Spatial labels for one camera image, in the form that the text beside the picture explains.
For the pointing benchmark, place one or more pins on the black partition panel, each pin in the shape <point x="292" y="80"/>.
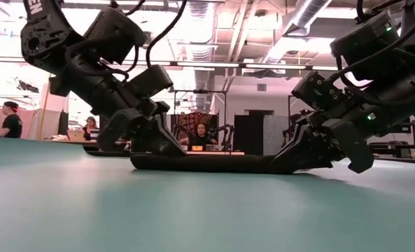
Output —
<point x="249" y="134"/>

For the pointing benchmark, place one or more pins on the narrow black panel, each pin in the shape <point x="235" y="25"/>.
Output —
<point x="63" y="122"/>

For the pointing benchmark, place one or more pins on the silver slanted ceiling duct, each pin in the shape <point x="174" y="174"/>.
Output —
<point x="305" y="17"/>

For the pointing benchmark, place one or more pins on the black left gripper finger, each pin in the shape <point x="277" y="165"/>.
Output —
<point x="158" y="140"/>
<point x="118" y="129"/>

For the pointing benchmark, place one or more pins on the black metal rig frame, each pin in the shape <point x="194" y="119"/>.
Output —
<point x="200" y="91"/>

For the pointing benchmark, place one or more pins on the red patterned fabric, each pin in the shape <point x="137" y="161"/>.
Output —
<point x="189" y="119"/>

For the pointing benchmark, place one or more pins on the black desk stand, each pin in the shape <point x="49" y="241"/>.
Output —
<point x="396" y="148"/>

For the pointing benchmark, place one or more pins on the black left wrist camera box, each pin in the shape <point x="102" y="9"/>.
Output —
<point x="151" y="82"/>

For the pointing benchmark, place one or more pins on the beige curtain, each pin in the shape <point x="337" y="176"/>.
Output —
<point x="32" y="122"/>

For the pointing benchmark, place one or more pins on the black towel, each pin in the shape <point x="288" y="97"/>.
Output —
<point x="210" y="164"/>

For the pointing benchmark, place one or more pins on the person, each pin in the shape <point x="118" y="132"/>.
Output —
<point x="91" y="124"/>
<point x="13" y="124"/>
<point x="201" y="133"/>

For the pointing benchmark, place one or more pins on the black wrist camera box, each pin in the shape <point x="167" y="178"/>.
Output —
<point x="319" y="91"/>
<point x="151" y="82"/>

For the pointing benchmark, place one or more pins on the grey partition panel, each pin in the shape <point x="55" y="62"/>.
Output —
<point x="277" y="134"/>

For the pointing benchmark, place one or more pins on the cardboard box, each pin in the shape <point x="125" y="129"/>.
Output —
<point x="76" y="135"/>

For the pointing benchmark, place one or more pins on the green table mat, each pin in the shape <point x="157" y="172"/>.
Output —
<point x="193" y="217"/>

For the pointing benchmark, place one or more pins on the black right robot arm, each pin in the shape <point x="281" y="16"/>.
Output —
<point x="396" y="70"/>

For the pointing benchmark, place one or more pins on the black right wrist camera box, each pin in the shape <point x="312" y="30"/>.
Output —
<point x="319" y="91"/>

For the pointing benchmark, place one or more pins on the black background robot arm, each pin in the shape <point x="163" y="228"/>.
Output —
<point x="228" y="131"/>

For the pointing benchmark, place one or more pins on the wooden background table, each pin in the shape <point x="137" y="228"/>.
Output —
<point x="221" y="152"/>

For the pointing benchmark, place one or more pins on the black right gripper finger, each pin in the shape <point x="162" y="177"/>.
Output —
<point x="354" y="147"/>
<point x="305" y="154"/>

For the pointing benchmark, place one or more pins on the long ceiling light bar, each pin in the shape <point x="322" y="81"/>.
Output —
<point x="207" y="64"/>

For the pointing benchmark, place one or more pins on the silver ventilation duct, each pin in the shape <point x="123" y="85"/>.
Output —
<point x="200" y="28"/>

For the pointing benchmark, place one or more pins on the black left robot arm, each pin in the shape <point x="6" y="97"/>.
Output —
<point x="84" y="70"/>

